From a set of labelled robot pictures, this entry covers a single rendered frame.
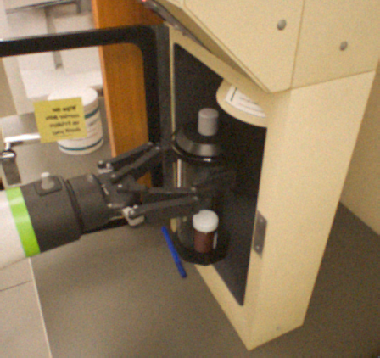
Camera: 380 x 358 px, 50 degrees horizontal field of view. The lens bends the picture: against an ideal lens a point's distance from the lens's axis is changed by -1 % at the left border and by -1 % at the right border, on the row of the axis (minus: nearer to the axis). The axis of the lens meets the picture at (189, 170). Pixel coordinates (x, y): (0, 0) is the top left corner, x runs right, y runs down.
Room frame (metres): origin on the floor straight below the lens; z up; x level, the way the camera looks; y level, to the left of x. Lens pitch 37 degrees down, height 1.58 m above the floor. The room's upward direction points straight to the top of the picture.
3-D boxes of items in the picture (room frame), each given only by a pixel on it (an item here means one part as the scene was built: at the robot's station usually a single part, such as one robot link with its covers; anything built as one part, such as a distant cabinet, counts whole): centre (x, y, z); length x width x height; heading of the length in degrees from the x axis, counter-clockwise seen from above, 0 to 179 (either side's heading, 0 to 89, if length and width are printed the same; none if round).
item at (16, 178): (0.54, 0.29, 1.18); 0.02 x 0.02 x 0.06; 18
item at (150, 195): (0.43, 0.04, 1.21); 0.11 x 0.01 x 0.04; 91
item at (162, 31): (0.63, 0.04, 1.19); 0.03 x 0.02 x 0.39; 26
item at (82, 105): (0.58, 0.20, 1.19); 0.30 x 0.01 x 0.40; 108
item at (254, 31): (0.48, 0.02, 1.46); 0.32 x 0.12 x 0.10; 26
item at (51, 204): (0.40, 0.18, 1.22); 0.09 x 0.06 x 0.12; 29
